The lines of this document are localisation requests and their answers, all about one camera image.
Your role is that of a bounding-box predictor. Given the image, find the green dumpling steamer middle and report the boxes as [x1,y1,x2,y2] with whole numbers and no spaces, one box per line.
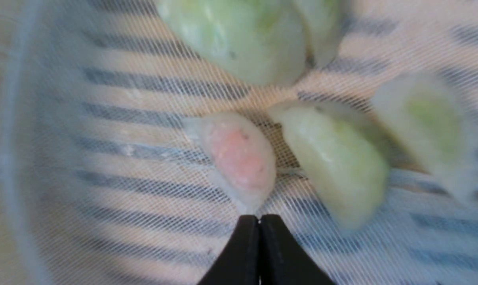
[370,72,478,204]

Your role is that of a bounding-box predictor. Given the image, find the green dumpling steamer top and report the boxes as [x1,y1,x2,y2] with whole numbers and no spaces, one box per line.
[293,0,350,67]

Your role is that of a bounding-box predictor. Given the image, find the green dumpling steamer left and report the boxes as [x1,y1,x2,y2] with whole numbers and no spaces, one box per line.
[155,0,306,87]

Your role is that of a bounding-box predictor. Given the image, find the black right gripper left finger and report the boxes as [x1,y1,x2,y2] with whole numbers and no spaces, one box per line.
[199,215,260,285]

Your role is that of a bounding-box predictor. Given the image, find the yellow rimmed bamboo steamer basket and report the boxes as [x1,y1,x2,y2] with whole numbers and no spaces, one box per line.
[0,0,478,285]

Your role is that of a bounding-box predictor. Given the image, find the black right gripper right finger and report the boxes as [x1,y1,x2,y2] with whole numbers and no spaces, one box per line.
[259,214,335,285]

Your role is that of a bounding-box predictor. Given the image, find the green dumpling steamer centre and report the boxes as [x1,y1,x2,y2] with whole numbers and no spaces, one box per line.
[268,101,391,232]

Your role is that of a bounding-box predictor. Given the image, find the green dumpling steamer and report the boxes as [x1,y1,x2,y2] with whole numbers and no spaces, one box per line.
[268,101,391,232]
[370,72,478,204]
[155,0,306,87]
[293,0,350,67]

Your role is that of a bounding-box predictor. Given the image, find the white steamer mesh liner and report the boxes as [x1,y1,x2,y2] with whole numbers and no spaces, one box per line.
[0,0,478,285]

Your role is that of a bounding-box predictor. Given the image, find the pink dumpling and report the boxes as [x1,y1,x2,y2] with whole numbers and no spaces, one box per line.
[181,111,276,215]

